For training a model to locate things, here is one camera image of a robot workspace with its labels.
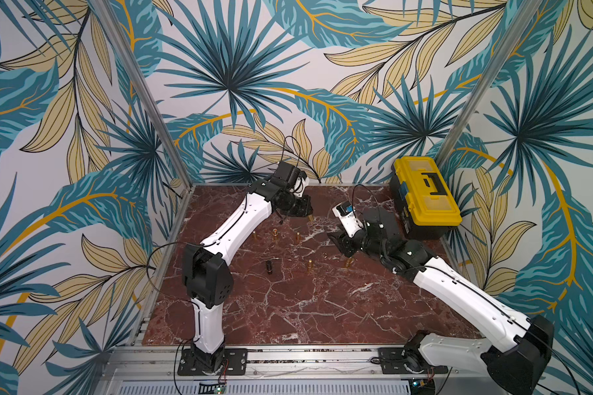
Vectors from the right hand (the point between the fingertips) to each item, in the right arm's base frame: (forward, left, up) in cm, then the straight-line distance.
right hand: (335, 228), depth 74 cm
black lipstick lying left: (-2, +22, -20) cm, 29 cm away
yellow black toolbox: (+16, -37, -9) cm, 42 cm away
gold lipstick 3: (-1, +7, -22) cm, 23 cm away
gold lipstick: (+12, +20, -21) cm, 31 cm away
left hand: (+8, +7, -3) cm, 11 cm away
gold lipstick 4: (0, -8, -22) cm, 23 cm away
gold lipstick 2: (+13, +11, -23) cm, 29 cm away
